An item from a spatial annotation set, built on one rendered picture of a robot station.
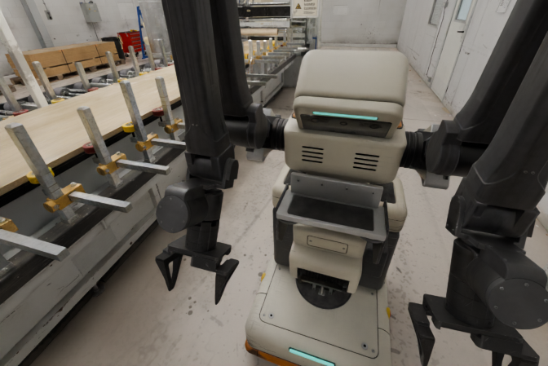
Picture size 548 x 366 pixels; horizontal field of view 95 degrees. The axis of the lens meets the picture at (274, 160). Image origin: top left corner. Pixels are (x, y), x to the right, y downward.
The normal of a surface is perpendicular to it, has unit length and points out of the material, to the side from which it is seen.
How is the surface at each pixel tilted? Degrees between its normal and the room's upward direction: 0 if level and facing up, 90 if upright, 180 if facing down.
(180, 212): 60
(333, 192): 90
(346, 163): 98
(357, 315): 0
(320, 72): 42
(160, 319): 0
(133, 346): 0
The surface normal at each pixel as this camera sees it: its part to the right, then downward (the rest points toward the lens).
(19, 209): 0.96, 0.13
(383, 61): -0.22, -0.29
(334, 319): -0.02, -0.85
